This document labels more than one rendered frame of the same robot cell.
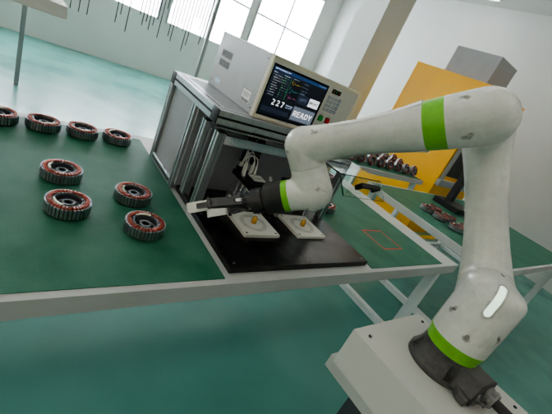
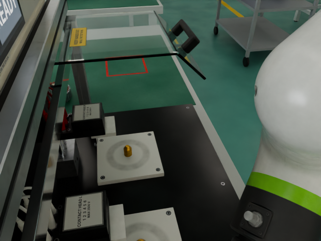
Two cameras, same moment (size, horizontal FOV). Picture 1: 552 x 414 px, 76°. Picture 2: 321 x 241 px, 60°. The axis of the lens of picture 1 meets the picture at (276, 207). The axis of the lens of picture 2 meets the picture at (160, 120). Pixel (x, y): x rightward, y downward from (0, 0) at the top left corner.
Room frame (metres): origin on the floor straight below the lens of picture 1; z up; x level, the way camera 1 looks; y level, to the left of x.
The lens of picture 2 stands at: (0.97, 0.24, 1.27)
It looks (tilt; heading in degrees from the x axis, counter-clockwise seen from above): 38 degrees down; 303
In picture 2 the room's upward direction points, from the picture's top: straight up
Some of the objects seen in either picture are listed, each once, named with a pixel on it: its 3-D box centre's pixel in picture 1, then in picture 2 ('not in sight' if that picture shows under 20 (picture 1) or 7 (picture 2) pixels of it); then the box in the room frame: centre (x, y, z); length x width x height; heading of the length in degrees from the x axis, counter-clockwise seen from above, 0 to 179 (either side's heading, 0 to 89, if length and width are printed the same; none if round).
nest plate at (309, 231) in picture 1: (301, 226); (128, 155); (1.29, -0.13, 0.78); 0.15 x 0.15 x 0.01; 44
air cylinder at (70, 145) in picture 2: not in sight; (65, 157); (1.40, -0.03, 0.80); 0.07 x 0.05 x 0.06; 134
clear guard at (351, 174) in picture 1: (339, 171); (112, 45); (1.34, -0.16, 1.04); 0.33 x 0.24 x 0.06; 44
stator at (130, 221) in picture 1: (144, 225); not in sight; (0.84, 0.31, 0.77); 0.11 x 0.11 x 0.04
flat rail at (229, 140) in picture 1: (291, 154); (58, 103); (1.28, 0.03, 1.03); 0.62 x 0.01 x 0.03; 134
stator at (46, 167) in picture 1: (62, 172); not in sight; (0.92, 0.63, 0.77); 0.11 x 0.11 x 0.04
